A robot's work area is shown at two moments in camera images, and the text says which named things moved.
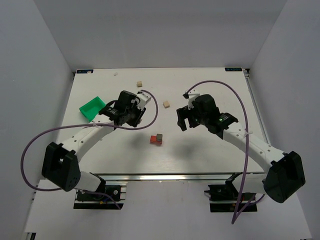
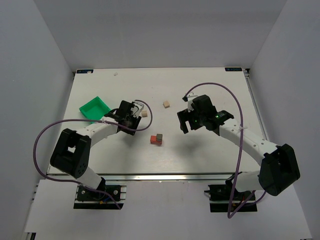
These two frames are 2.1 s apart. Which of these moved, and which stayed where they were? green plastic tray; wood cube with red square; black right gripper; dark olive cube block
Moved: wood cube with red square
Stayed: black right gripper; green plastic tray; dark olive cube block
